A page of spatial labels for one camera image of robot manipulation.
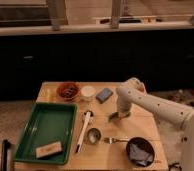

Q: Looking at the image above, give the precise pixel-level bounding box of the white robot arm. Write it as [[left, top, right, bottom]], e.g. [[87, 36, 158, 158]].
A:
[[116, 78, 194, 171]]

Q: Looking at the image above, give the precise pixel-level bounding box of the green plastic tray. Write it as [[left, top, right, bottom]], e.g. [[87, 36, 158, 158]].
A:
[[14, 103, 77, 165]]

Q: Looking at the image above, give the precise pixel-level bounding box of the blue sponge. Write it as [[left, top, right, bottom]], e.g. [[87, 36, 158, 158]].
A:
[[96, 88, 113, 103]]

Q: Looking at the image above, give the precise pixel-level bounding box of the orange fruit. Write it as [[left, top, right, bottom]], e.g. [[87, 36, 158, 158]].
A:
[[139, 84, 146, 92]]

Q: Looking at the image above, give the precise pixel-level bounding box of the metal fork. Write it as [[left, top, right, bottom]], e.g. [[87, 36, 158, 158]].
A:
[[103, 137, 129, 144]]

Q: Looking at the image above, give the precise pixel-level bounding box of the white cup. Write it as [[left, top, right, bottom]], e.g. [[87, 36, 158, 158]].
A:
[[81, 86, 95, 102]]

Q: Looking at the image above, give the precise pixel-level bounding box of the metal measuring cup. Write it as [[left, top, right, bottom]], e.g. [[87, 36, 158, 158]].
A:
[[87, 128, 101, 144]]

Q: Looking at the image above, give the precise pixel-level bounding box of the dark pan with cloth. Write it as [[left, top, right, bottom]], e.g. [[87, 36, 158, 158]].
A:
[[126, 137, 155, 167]]

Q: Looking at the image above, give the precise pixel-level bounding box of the grey cloth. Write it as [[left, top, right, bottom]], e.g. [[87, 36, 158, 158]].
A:
[[129, 144, 153, 167]]

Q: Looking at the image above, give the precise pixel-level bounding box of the orange bowl with beans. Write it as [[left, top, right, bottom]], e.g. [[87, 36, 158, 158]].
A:
[[57, 82, 79, 101]]

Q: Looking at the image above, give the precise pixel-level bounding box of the wooden block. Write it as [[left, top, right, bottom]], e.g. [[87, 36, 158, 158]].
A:
[[36, 141, 62, 158]]

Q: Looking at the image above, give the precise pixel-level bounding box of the white handled utensil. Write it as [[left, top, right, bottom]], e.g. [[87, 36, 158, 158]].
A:
[[75, 110, 93, 154]]

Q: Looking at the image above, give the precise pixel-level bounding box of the black chair post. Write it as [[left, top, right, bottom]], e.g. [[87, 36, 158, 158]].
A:
[[0, 139, 11, 171]]

